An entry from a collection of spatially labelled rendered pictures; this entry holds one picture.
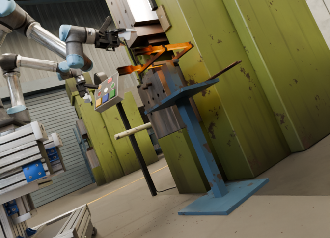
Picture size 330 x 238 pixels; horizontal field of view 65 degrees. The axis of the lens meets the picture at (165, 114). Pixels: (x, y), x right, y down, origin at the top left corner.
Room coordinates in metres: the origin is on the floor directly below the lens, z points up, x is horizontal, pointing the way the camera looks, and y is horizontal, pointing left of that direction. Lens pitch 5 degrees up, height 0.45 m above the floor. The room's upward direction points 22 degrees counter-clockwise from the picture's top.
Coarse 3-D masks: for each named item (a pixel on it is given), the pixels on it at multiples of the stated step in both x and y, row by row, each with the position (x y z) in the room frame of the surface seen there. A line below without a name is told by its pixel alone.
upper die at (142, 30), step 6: (144, 24) 2.03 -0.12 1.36; (150, 24) 2.06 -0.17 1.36; (156, 24) 2.09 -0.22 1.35; (138, 30) 1.99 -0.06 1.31; (144, 30) 2.02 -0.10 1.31; (150, 30) 2.05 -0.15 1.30; (156, 30) 2.08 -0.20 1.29; (162, 30) 2.11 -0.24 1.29; (132, 36) 2.04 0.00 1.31; (138, 36) 1.99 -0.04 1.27; (144, 36) 2.04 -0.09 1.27; (150, 36) 2.09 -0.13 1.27; (132, 42) 2.07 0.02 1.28; (138, 42) 2.11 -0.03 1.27
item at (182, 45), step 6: (186, 42) 1.52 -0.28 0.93; (138, 48) 1.31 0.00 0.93; (144, 48) 1.33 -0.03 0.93; (150, 48) 1.34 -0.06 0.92; (156, 48) 1.37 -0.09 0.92; (168, 48) 1.43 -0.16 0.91; (174, 48) 1.47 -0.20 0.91; (180, 48) 1.51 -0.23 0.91; (138, 54) 1.32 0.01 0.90; (144, 54) 1.35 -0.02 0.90
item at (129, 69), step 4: (144, 64) 1.61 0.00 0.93; (120, 68) 1.51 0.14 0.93; (124, 68) 1.53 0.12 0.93; (128, 68) 1.54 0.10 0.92; (132, 68) 1.54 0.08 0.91; (136, 68) 1.56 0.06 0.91; (148, 68) 1.65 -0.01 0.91; (120, 72) 1.50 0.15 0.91; (124, 72) 1.52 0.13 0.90; (128, 72) 1.53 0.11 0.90
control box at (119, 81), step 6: (108, 78) 2.47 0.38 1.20; (114, 78) 2.39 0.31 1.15; (120, 78) 2.38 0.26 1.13; (102, 84) 2.51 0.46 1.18; (108, 84) 2.43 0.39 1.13; (114, 84) 2.36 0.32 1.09; (120, 84) 2.36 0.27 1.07; (96, 90) 2.54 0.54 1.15; (102, 90) 2.47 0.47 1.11; (108, 90) 2.40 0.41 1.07; (120, 90) 2.33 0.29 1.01; (96, 96) 2.51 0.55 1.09; (102, 96) 2.44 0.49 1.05; (108, 96) 2.37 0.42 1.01; (114, 96) 2.30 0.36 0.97; (120, 96) 2.30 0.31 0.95; (102, 102) 2.40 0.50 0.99; (108, 102) 2.36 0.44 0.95; (114, 102) 2.36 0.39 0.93; (96, 108) 2.44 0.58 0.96; (102, 108) 2.44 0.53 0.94; (108, 108) 2.45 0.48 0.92
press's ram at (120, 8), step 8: (112, 0) 2.10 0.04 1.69; (120, 0) 2.01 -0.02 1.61; (128, 0) 1.94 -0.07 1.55; (136, 0) 1.98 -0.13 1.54; (144, 0) 2.02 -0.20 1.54; (112, 8) 2.15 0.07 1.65; (120, 8) 2.05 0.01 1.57; (128, 8) 1.96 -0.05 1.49; (136, 8) 1.97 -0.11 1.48; (144, 8) 2.01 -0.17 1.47; (120, 16) 2.09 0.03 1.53; (128, 16) 1.99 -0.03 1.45; (136, 16) 1.95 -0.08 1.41; (144, 16) 1.99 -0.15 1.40; (152, 16) 2.03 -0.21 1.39; (120, 24) 2.13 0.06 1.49; (128, 24) 2.03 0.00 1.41; (136, 24) 1.98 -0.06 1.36
